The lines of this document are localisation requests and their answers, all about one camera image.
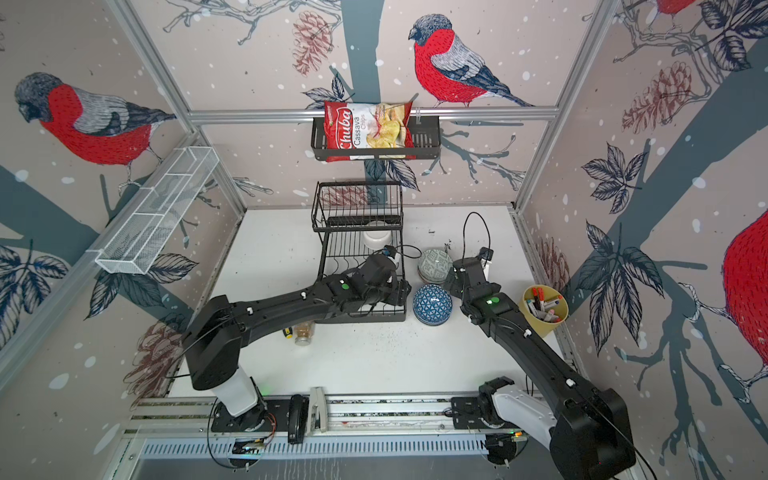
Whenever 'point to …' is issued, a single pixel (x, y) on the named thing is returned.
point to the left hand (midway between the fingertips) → (407, 289)
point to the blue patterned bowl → (432, 304)
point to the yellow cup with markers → (544, 308)
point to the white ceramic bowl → (377, 239)
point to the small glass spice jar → (303, 333)
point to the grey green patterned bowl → (434, 265)
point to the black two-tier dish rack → (357, 220)
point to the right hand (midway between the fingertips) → (465, 282)
